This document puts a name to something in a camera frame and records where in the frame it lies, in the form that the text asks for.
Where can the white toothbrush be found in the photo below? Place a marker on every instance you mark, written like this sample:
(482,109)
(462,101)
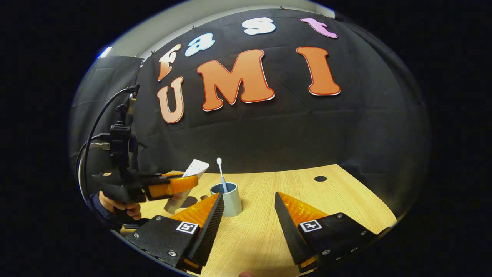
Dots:
(221,175)

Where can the black backdrop cloth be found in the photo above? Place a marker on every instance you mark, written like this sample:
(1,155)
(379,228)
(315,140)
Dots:
(288,134)

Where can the wooden desktop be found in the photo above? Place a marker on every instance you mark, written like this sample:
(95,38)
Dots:
(253,231)

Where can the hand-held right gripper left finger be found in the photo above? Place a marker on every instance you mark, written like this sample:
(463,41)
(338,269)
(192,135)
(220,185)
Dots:
(209,234)

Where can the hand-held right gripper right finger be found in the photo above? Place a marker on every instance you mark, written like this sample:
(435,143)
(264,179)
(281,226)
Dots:
(290,234)

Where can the white toothpaste tube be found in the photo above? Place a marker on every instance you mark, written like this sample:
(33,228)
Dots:
(196,168)

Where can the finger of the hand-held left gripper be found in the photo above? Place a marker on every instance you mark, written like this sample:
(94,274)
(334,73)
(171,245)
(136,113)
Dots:
(177,186)

